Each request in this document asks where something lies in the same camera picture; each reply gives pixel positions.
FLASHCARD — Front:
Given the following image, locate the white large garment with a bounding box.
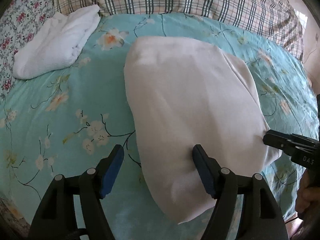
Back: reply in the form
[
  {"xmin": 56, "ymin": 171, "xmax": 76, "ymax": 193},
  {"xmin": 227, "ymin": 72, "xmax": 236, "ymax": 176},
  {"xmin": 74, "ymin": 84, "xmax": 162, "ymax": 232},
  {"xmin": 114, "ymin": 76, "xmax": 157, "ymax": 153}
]
[{"xmin": 124, "ymin": 36, "xmax": 281, "ymax": 224}]

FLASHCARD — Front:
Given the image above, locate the person's right hand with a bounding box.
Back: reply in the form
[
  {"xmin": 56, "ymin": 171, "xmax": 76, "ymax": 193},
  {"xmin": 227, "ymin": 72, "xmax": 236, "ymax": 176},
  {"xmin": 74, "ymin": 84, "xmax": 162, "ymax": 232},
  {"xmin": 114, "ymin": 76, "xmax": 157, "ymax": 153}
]
[{"xmin": 295, "ymin": 169, "xmax": 319, "ymax": 220}]

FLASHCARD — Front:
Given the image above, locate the teal floral bed sheet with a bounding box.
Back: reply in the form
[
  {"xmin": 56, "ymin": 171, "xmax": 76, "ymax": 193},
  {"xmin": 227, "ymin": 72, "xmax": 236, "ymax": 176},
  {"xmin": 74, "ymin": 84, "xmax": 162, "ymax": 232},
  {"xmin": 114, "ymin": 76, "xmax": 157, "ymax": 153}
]
[{"xmin": 1, "ymin": 13, "xmax": 319, "ymax": 239}]

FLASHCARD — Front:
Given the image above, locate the plaid pillow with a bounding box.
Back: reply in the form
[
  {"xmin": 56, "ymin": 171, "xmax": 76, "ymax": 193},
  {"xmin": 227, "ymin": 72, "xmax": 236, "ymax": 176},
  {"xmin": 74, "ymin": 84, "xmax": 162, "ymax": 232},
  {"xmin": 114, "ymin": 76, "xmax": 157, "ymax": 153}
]
[{"xmin": 54, "ymin": 0, "xmax": 304, "ymax": 60}]

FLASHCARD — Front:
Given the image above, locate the folded white garment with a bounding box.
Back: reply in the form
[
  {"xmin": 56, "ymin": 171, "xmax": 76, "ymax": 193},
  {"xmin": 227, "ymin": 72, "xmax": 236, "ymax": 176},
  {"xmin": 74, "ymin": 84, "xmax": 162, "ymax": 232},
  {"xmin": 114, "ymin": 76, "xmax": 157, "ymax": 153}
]
[{"xmin": 12, "ymin": 4, "xmax": 100, "ymax": 80}]

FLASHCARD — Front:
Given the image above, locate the floral pink pillow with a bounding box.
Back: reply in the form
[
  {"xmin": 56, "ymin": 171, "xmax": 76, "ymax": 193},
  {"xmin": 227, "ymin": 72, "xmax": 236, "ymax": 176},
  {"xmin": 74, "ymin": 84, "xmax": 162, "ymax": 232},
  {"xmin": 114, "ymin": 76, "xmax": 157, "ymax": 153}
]
[{"xmin": 1, "ymin": 0, "xmax": 53, "ymax": 101}]

